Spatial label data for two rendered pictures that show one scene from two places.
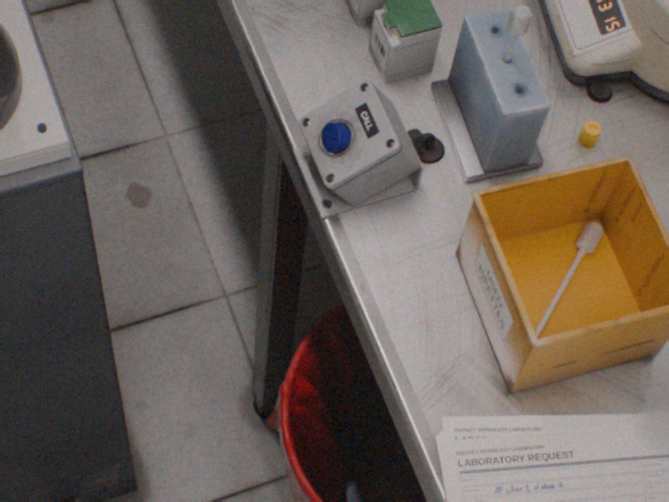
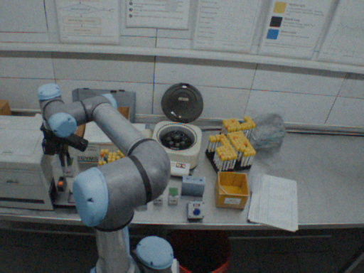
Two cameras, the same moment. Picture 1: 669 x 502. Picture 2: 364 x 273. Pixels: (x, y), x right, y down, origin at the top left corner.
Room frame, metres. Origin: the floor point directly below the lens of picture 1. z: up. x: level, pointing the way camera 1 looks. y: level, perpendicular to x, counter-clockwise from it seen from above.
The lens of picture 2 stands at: (0.37, 0.83, 2.06)
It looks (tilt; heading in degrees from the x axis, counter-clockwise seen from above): 41 degrees down; 293
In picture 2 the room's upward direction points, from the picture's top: 7 degrees clockwise
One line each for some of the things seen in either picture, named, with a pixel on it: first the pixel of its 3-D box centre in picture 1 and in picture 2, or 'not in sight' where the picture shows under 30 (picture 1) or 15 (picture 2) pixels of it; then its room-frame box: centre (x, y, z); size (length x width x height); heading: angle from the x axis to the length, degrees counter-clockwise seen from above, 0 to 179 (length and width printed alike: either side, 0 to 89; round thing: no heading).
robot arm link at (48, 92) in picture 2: not in sight; (50, 102); (1.09, 0.22, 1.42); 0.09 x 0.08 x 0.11; 150
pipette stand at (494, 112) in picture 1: (495, 95); (193, 187); (0.67, -0.11, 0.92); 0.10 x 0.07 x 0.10; 24
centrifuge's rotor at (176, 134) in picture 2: not in sight; (176, 141); (0.85, -0.31, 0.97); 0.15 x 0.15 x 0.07
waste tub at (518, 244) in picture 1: (568, 276); (231, 190); (0.51, -0.18, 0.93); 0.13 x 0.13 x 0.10; 25
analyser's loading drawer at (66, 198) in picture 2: not in sight; (69, 197); (1.09, 0.22, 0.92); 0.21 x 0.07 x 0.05; 29
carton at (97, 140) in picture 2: not in sight; (104, 134); (1.19, -0.17, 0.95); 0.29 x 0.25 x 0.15; 119
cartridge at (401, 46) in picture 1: (404, 37); (173, 196); (0.72, -0.03, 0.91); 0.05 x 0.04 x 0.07; 119
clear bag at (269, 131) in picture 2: not in sight; (266, 125); (0.49, -0.69, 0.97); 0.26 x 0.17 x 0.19; 45
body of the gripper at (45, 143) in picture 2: not in sight; (55, 137); (1.10, 0.22, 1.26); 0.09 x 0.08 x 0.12; 28
